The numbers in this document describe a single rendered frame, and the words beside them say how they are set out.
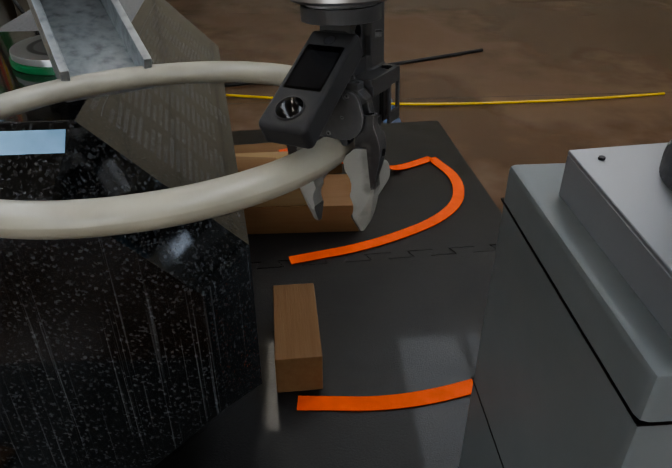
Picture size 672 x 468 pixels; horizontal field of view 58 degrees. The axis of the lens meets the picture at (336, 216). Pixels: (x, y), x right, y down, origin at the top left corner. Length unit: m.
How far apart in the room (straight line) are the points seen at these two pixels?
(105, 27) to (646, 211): 0.82
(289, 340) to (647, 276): 1.10
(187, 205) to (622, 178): 0.48
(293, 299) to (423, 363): 0.40
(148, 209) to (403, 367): 1.30
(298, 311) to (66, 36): 0.96
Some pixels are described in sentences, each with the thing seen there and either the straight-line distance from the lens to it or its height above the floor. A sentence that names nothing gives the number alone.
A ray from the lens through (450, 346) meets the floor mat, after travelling 1.78.
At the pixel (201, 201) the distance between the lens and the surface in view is 0.48.
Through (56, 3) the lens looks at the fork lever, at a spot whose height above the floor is 1.00.
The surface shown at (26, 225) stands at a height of 0.99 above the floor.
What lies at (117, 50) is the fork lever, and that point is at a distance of 1.01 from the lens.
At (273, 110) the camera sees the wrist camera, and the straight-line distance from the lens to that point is 0.50.
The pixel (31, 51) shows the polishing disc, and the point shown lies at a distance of 1.32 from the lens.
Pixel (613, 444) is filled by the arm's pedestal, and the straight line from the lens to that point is 0.68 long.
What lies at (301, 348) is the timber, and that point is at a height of 0.13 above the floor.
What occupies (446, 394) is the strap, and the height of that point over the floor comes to 0.02.
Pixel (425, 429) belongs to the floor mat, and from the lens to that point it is 1.57.
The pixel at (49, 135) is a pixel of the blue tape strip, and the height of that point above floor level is 0.85.
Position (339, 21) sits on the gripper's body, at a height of 1.11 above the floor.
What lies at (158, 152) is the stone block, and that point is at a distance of 1.12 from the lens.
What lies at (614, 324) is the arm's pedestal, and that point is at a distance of 0.64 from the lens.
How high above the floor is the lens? 1.23
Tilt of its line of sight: 32 degrees down
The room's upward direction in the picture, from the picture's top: straight up
